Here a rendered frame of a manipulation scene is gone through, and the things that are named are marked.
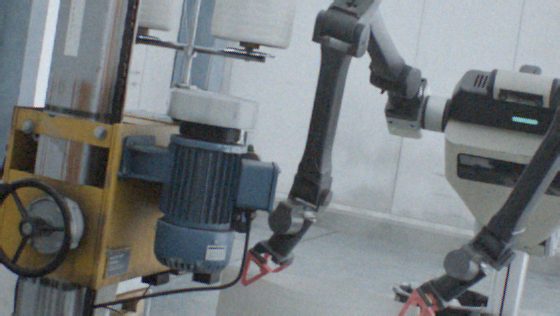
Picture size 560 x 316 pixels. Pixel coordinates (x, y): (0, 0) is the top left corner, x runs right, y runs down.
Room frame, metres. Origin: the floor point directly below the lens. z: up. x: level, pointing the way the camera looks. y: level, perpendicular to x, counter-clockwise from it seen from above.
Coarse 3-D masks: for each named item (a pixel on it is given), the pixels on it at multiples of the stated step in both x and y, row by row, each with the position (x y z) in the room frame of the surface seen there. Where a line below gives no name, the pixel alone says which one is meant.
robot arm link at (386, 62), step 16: (336, 0) 2.09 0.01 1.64; (352, 0) 2.08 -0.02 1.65; (368, 0) 2.08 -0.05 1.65; (336, 16) 2.06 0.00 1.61; (352, 16) 2.05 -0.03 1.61; (368, 16) 2.08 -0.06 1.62; (320, 32) 2.08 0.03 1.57; (336, 32) 2.05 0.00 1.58; (352, 32) 2.04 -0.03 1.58; (384, 32) 2.22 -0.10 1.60; (368, 48) 2.24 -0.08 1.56; (384, 48) 2.25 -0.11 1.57; (384, 64) 2.29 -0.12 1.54; (400, 64) 2.35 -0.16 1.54; (400, 80) 2.36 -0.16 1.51; (416, 80) 2.41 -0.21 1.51
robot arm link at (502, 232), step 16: (544, 144) 1.97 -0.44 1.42; (544, 160) 1.97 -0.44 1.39; (528, 176) 2.00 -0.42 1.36; (544, 176) 1.98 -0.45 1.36; (512, 192) 2.03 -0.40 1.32; (528, 192) 2.01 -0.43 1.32; (512, 208) 2.03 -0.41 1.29; (528, 208) 2.03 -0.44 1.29; (496, 224) 2.06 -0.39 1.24; (512, 224) 2.04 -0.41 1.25; (480, 240) 2.10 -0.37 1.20; (496, 240) 2.08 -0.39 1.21; (512, 240) 2.06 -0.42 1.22; (496, 256) 2.07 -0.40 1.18
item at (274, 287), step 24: (240, 288) 2.24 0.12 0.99; (264, 288) 2.18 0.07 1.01; (288, 288) 2.29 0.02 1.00; (312, 288) 2.30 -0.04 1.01; (336, 288) 2.29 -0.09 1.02; (216, 312) 2.26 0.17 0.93; (240, 312) 2.23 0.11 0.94; (264, 312) 2.17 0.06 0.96; (288, 312) 2.13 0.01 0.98; (312, 312) 2.11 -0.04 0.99; (336, 312) 2.11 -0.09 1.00; (360, 312) 2.13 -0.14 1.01; (384, 312) 2.15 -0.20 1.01; (408, 312) 2.15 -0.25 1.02
